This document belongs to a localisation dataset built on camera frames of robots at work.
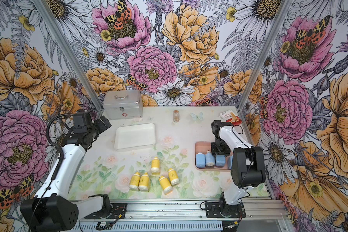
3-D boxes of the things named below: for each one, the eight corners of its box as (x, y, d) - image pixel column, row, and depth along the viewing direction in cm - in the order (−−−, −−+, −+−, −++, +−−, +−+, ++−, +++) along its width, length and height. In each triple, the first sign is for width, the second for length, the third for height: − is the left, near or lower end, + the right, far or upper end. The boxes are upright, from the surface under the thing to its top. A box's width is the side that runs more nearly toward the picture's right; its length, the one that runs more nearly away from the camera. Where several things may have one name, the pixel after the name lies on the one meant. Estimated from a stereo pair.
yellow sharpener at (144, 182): (140, 192, 81) (137, 187, 76) (143, 177, 87) (140, 172, 81) (148, 192, 82) (146, 188, 76) (150, 177, 87) (148, 172, 81)
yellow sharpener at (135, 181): (132, 192, 82) (128, 187, 76) (135, 176, 88) (132, 171, 81) (140, 192, 82) (137, 187, 76) (142, 176, 88) (139, 171, 81)
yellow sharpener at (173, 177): (172, 187, 83) (171, 182, 77) (168, 174, 88) (167, 169, 82) (179, 184, 84) (179, 180, 78) (175, 172, 89) (175, 166, 83)
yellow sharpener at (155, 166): (152, 175, 88) (150, 170, 82) (153, 162, 93) (152, 156, 87) (159, 175, 88) (158, 170, 82) (160, 162, 93) (159, 156, 87)
